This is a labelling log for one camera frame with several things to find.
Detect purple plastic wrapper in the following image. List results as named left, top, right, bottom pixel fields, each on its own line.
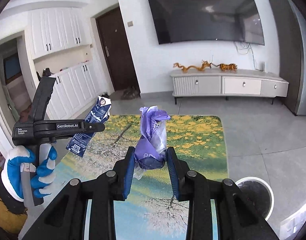
left=133, top=106, right=171, bottom=180

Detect white blue milk carton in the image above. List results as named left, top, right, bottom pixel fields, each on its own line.
left=66, top=96, right=112, bottom=157

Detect brown jacket left forearm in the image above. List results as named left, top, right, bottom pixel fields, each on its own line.
left=0, top=167, right=28, bottom=239

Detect white round trash bin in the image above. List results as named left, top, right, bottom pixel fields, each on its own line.
left=235, top=177, right=274, bottom=221

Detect left hand blue white glove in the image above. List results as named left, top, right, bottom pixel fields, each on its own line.
left=1, top=144, right=57, bottom=202

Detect flower landscape floor rug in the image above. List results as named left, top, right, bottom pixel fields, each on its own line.
left=54, top=115, right=228, bottom=239

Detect brown door mat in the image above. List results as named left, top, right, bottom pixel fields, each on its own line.
left=109, top=87, right=140, bottom=101

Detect dark brown entrance door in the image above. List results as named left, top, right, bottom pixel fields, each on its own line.
left=95, top=7, right=140, bottom=94

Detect white tv cabinet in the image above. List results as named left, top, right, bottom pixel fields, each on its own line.
left=170, top=68, right=289, bottom=102

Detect orange dragon figurine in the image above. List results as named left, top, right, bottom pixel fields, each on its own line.
left=173, top=60, right=212, bottom=73

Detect orange tiger figurine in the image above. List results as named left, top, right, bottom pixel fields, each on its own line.
left=216, top=63, right=238, bottom=72

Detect grey refrigerator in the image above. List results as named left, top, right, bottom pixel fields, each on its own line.
left=269, top=0, right=306, bottom=115

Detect white wall cabinet unit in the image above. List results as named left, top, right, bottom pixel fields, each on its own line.
left=25, top=8, right=107, bottom=119

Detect wall mounted black television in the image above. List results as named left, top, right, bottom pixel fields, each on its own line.
left=148, top=0, right=265, bottom=45

